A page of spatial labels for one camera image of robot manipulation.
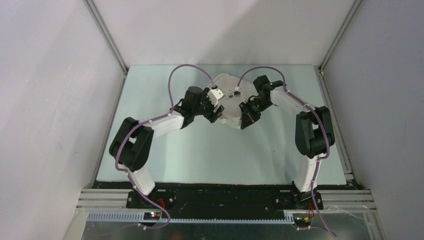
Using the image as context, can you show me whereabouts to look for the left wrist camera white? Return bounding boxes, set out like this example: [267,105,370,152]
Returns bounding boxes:
[207,88,225,107]

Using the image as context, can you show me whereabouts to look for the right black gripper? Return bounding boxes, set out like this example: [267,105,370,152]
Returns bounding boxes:
[239,97,273,130]

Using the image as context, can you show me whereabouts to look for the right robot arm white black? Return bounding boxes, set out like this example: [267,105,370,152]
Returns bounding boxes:
[239,75,335,209]

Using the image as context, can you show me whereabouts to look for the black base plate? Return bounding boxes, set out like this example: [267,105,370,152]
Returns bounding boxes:
[126,183,324,221]

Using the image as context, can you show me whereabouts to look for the purple cable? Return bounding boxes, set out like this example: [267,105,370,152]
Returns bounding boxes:
[235,66,337,238]
[114,63,220,230]

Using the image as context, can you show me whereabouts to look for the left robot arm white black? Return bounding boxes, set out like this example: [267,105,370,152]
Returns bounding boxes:
[109,86,225,208]

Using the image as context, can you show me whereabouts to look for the aluminium frame rail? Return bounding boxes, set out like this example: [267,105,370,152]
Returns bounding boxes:
[314,66,377,214]

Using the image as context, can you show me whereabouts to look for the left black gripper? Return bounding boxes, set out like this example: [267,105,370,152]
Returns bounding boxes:
[192,88,224,124]

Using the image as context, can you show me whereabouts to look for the white medicine kit case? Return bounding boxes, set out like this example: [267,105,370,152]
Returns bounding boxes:
[213,73,258,129]

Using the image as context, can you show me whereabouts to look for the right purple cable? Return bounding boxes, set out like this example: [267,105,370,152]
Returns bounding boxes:
[235,66,337,238]

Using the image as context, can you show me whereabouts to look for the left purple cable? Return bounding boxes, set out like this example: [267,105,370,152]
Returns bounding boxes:
[114,63,220,230]

